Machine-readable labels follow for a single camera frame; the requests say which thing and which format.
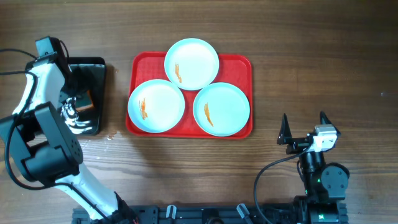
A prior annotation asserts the orange green sponge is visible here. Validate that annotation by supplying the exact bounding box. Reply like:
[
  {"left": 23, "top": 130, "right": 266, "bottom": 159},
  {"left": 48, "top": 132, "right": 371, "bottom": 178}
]
[{"left": 75, "top": 90, "right": 95, "bottom": 112}]

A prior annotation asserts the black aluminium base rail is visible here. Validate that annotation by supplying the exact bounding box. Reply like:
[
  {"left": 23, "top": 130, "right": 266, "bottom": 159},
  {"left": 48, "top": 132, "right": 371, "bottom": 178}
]
[{"left": 72, "top": 203, "right": 348, "bottom": 224}]

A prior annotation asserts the black water tray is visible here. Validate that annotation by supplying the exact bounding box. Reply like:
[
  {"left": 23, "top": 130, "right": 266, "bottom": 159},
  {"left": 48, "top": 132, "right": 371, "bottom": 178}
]
[{"left": 57, "top": 57, "right": 106, "bottom": 135}]

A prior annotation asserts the white plate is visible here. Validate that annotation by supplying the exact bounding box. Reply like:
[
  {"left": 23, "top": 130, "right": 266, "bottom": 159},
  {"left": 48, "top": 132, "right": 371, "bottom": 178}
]
[
  {"left": 127, "top": 79, "right": 185, "bottom": 133},
  {"left": 193, "top": 82, "right": 251, "bottom": 137},
  {"left": 164, "top": 38, "right": 220, "bottom": 91}
]

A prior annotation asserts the red plastic tray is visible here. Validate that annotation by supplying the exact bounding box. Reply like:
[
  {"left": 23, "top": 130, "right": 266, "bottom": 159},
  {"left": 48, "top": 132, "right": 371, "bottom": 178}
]
[{"left": 125, "top": 52, "right": 252, "bottom": 139}]

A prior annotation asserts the white top plate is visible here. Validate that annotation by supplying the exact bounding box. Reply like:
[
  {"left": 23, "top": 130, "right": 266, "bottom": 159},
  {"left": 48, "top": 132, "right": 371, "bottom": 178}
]
[{"left": 164, "top": 38, "right": 220, "bottom": 91}]

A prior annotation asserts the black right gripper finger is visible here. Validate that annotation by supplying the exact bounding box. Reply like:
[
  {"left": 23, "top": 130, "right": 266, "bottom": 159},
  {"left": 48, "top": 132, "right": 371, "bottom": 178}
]
[
  {"left": 320, "top": 111, "right": 341, "bottom": 136},
  {"left": 277, "top": 113, "right": 292, "bottom": 145}
]

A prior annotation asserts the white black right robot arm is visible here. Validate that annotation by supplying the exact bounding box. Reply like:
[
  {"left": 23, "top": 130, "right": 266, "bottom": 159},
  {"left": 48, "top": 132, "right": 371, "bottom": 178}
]
[{"left": 277, "top": 112, "right": 349, "bottom": 224}]

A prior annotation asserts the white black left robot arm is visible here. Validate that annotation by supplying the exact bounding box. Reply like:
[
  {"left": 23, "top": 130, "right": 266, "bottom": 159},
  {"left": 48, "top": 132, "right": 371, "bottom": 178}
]
[{"left": 1, "top": 57, "right": 139, "bottom": 223}]

